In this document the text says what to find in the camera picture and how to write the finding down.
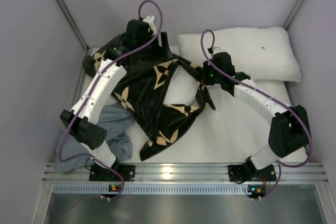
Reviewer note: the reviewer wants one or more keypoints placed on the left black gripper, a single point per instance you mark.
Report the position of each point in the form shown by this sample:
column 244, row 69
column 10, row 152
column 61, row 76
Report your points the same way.
column 163, row 42

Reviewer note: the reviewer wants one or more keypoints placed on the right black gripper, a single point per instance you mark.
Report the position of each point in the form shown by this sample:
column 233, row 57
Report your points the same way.
column 206, row 76

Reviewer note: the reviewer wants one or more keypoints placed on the black floral pillowcase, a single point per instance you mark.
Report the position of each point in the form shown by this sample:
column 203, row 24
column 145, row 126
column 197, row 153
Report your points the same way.
column 142, row 92

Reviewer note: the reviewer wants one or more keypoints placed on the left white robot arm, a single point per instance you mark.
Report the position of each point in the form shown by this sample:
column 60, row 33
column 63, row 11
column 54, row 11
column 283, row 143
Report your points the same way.
column 82, row 119

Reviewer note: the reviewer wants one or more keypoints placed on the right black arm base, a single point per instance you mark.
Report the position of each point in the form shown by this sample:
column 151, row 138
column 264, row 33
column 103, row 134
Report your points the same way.
column 241, row 173

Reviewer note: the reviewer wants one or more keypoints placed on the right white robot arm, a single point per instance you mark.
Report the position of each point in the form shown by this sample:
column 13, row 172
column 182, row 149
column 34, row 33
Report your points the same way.
column 289, row 126

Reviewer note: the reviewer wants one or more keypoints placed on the white spare pillow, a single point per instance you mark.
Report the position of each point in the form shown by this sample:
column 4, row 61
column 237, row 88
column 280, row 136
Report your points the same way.
column 264, row 54

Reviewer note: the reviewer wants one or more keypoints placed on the left aluminium corner post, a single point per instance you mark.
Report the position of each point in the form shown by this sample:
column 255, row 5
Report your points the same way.
column 71, row 22

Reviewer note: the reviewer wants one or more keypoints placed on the aluminium mounting rail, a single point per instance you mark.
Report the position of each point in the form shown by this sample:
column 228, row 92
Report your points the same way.
column 188, row 173

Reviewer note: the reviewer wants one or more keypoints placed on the grey slotted cable duct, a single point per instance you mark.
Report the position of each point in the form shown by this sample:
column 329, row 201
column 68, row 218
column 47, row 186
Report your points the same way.
column 158, row 189

